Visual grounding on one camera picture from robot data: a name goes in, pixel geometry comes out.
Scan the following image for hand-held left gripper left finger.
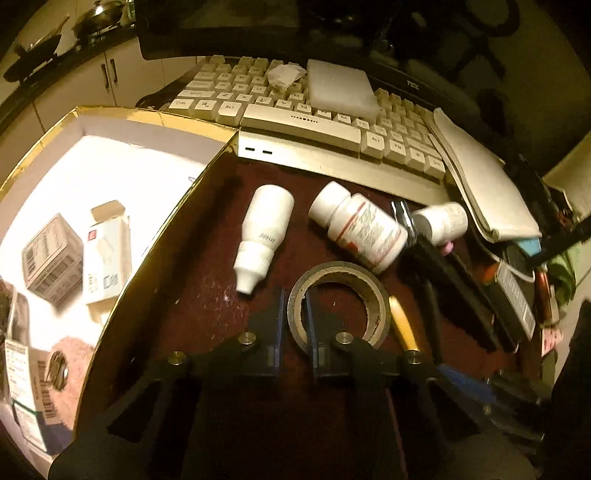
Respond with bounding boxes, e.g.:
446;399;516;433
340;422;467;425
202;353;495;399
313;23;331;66
76;286;284;480

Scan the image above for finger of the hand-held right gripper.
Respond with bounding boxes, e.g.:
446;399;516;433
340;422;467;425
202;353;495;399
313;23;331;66
436;364;546;407

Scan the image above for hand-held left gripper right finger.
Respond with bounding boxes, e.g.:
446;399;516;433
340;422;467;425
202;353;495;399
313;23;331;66
305;295;504;480

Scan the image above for black tape roll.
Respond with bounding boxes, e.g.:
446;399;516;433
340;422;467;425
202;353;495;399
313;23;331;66
287;261;391;354

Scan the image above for yellow pen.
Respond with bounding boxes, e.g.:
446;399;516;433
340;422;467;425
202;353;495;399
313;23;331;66
388;295;422;354

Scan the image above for black marker pink caps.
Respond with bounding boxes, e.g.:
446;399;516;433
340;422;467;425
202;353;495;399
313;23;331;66
418;240;502;354

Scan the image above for small white red-print carton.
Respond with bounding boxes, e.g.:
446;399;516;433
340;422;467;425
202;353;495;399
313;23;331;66
82;200;133;319

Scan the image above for white cardboard box gold rim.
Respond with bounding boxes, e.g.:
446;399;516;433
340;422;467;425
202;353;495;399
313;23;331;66
0;106;240;467

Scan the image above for small barcode box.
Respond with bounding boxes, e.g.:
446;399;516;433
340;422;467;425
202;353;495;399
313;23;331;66
21;213;85;306

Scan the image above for white carton blue print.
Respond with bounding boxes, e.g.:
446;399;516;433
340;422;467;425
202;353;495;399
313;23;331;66
4;339;65;455

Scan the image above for grey barcode box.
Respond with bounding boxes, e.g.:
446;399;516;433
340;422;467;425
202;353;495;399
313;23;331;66
496;263;536;340

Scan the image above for pink patterned packet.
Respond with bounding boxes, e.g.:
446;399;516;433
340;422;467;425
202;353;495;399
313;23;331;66
541;329;563;357

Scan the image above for copper tube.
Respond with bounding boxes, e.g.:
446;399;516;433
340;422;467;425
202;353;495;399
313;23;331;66
536;268;555;324

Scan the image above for white dropper bottle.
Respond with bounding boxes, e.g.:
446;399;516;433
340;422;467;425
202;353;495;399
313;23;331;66
232;185;295;295

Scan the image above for white pill bottle red label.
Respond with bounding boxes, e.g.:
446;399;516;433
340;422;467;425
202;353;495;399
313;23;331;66
308;181;409;274

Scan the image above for blue booklet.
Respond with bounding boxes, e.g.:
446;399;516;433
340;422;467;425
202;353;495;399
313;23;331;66
508;236;542;257

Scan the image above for green cloth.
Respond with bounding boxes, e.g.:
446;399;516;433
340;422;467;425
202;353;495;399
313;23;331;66
549;242;578;305

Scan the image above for metal nail clipper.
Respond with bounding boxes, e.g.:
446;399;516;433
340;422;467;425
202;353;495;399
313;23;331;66
392;199;420;243

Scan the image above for small white bottle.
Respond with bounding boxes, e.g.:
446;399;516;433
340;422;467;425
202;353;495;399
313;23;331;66
410;202;469;246

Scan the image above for white notebook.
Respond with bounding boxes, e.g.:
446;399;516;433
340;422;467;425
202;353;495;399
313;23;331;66
422;108;542;243

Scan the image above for beige computer keyboard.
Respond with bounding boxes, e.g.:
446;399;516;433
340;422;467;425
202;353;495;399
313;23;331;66
168;54;451;195

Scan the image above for white foam block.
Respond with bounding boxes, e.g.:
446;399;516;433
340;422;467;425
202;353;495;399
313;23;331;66
306;58;380;121

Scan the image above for crumpled white tissue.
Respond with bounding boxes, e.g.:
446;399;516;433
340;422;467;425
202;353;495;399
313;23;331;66
267;64;308;89

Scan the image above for black computer monitor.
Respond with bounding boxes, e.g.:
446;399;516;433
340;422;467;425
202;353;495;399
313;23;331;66
139;0;573;153

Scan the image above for steel wok with lid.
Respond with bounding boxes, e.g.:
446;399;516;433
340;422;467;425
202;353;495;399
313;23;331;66
71;0;127;42

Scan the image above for black wok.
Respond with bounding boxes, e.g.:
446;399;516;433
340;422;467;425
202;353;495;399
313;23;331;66
2;16;70;84

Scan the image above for white cable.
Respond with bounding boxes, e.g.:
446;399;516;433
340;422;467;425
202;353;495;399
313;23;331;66
485;244;534;283

